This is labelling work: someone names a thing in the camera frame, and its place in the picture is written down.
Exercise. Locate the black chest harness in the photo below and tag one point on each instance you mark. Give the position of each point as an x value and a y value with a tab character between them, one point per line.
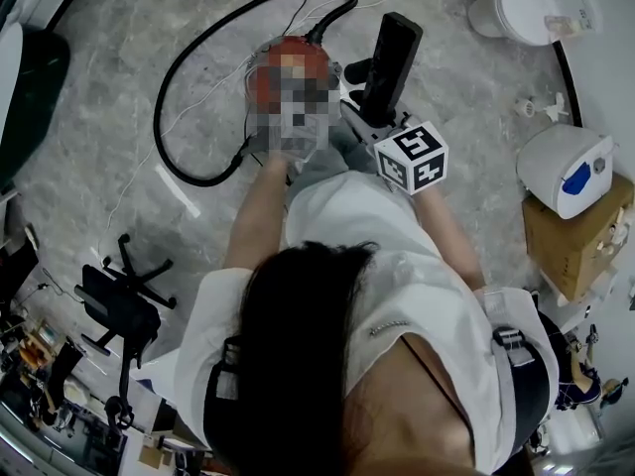
531	390

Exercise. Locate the person's right forearm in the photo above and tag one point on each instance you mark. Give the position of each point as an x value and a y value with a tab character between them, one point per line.
446	231

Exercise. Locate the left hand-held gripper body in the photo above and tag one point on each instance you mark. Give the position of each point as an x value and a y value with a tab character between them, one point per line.
290	134

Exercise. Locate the red vacuum cleaner canister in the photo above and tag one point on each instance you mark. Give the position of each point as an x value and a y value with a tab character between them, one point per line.
297	47

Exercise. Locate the person's white shirt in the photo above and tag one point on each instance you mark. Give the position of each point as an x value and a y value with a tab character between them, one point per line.
387	275

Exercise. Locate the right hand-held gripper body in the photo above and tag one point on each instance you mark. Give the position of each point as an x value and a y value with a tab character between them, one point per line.
412	159

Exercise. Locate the small white plastic fitting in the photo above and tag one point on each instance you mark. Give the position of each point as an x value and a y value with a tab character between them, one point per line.
556	106

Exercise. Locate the white appliance with blue patch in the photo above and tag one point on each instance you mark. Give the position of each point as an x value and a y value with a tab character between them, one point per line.
555	166

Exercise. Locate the brown cardboard box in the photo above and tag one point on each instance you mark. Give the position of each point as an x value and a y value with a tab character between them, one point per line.
565	251

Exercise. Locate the small white round fitting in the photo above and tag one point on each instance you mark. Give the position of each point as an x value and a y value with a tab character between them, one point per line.
526	107

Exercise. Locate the person's left forearm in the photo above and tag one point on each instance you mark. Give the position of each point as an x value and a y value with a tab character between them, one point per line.
258	216

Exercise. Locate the black vacuum floor nozzle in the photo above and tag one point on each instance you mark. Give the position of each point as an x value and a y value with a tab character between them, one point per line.
392	67

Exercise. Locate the white flat strip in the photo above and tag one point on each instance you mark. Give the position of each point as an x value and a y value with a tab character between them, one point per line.
176	191

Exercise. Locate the black office chair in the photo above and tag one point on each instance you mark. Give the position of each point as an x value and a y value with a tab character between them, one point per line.
119	305

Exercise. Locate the person's grey trousers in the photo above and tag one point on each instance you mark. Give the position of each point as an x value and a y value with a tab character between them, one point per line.
342	159

